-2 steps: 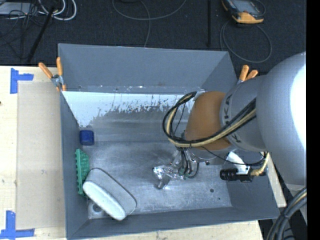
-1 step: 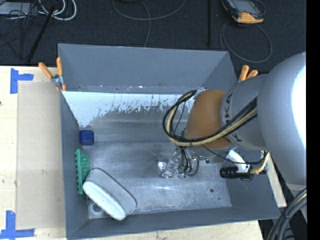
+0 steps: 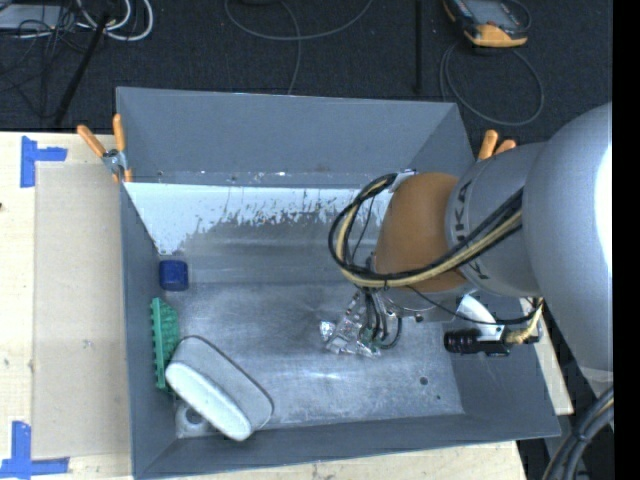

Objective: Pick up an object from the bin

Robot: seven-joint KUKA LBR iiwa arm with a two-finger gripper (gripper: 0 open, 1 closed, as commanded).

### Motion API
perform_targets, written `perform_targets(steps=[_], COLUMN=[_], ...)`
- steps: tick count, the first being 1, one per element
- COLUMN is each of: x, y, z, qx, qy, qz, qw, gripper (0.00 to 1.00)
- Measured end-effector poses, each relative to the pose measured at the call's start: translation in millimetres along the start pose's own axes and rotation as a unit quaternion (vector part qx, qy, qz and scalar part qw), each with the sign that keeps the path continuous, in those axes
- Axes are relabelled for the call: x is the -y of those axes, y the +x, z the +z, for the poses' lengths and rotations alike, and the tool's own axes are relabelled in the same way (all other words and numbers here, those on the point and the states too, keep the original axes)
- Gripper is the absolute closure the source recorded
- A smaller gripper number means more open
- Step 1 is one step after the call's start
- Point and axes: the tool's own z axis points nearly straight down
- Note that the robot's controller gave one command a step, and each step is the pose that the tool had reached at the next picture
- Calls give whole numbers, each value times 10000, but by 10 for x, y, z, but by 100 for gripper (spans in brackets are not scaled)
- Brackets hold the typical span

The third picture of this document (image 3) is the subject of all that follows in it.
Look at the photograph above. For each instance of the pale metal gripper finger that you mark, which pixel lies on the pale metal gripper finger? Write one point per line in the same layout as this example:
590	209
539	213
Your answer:
350	349
341	327

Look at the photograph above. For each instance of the grey metal bin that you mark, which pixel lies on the grey metal bin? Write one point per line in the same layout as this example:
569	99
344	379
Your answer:
300	348

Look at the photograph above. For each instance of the grey and white board eraser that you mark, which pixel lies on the grey and white board eraser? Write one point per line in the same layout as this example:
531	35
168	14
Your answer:
217	390

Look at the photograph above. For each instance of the white round-holed plastic piece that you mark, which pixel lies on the white round-holed plastic piece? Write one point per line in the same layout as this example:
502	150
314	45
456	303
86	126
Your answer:
190	420

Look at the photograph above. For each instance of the pale wood flat board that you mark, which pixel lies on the pale wood flat board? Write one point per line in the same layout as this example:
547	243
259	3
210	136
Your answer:
75	293

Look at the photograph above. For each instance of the black cylinder on white bracket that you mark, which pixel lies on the black cylinder on white bracket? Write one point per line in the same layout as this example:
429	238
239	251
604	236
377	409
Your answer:
470	340

